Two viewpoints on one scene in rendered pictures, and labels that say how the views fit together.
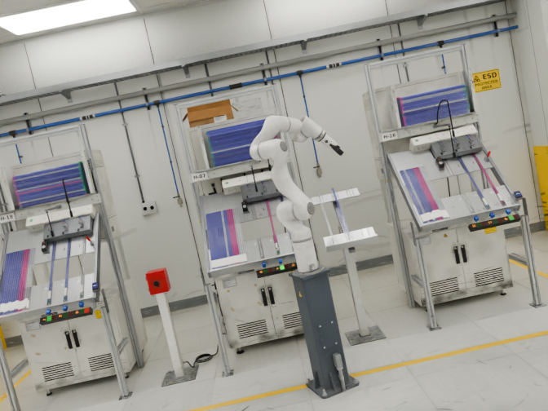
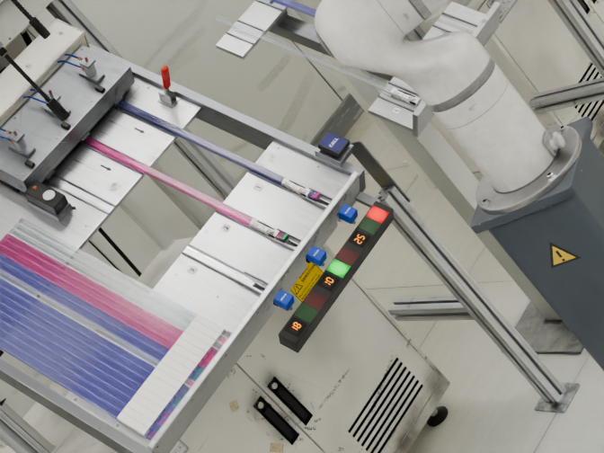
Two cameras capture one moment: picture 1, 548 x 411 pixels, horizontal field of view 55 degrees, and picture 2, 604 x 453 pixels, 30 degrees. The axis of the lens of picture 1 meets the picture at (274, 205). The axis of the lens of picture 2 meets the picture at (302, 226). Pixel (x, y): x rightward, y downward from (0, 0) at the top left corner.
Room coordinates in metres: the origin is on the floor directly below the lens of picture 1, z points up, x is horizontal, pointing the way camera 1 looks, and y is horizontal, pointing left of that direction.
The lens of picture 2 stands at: (1.70, 0.89, 1.50)
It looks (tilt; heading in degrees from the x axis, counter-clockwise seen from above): 21 degrees down; 333
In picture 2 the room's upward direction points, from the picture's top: 42 degrees counter-clockwise
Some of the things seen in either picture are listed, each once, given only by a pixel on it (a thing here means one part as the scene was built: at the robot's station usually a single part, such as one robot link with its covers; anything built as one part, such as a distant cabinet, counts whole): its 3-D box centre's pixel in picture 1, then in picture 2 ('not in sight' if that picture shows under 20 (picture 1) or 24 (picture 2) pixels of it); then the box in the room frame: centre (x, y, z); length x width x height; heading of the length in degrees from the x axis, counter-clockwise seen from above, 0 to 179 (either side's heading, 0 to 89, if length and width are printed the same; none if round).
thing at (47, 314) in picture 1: (72, 298); not in sight; (3.87, 1.62, 0.66); 1.01 x 0.73 x 1.31; 1
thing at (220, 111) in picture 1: (222, 109); not in sight; (4.26, 0.24, 1.82); 0.68 x 0.30 x 0.20; 91
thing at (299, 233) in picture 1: (293, 220); (397, 39); (3.00, -0.09, 1.00); 0.19 x 0.12 x 0.24; 51
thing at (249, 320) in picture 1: (268, 294); (231, 424); (4.08, 0.19, 0.31); 0.70 x 0.65 x 0.62; 91
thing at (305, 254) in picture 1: (305, 255); (495, 128); (2.98, -0.12, 0.79); 0.19 x 0.19 x 0.18
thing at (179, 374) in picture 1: (168, 324); not in sight; (3.60, 0.90, 0.39); 0.24 x 0.24 x 0.78; 1
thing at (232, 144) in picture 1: (243, 142); not in sight; (3.96, 0.13, 1.52); 0.51 x 0.13 x 0.27; 91
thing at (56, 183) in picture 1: (69, 255); not in sight; (4.08, 1.64, 0.95); 1.35 x 0.82 x 1.90; 1
